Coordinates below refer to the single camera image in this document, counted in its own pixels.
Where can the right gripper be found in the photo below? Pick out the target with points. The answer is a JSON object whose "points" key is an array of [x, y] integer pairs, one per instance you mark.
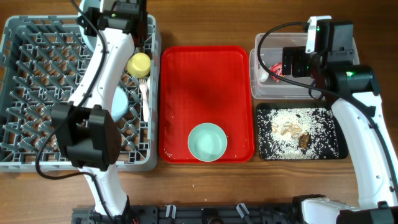
{"points": [[293, 56]]}

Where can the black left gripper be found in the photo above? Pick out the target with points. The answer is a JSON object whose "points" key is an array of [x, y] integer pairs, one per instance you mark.
{"points": [[91, 29]]}

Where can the red snack wrapper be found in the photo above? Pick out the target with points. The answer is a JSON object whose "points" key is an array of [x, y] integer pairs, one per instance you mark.
{"points": [[277, 69]]}

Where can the yellow plastic cup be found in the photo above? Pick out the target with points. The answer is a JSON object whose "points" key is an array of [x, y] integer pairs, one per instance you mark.
{"points": [[139, 65]]}

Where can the light blue plate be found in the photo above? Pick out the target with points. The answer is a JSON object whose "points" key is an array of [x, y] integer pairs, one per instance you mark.
{"points": [[88, 40]]}

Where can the white napkin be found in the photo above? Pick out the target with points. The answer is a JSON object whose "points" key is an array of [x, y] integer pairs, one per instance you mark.
{"points": [[263, 75]]}

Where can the white plastic fork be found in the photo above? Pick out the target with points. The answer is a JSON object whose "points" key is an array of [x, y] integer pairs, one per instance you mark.
{"points": [[145, 104]]}

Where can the rice and food scraps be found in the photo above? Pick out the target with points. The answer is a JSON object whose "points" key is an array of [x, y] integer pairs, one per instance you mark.
{"points": [[295, 133]]}

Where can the light blue small bowl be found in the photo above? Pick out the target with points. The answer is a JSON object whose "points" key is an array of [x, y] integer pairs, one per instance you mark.
{"points": [[120, 104]]}

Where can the green bowl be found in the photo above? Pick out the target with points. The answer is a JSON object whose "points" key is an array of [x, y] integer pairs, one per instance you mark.
{"points": [[207, 142]]}

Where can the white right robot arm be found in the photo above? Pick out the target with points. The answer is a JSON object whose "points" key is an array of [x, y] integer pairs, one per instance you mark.
{"points": [[354, 95]]}

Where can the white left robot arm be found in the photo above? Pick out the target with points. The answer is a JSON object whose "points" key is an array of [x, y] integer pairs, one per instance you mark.
{"points": [[86, 133]]}

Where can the black waste tray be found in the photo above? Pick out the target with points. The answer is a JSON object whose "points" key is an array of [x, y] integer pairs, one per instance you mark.
{"points": [[342, 140]]}

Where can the grey dishwasher rack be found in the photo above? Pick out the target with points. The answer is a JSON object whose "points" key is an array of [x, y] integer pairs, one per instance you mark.
{"points": [[43, 59]]}

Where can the clear plastic bin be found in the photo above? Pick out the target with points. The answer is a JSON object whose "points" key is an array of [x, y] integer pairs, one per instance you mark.
{"points": [[271, 53]]}

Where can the red plastic tray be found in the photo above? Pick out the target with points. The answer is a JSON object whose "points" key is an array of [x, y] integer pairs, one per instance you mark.
{"points": [[205, 84]]}

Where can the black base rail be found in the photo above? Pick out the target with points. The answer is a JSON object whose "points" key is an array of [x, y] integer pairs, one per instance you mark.
{"points": [[240, 213]]}

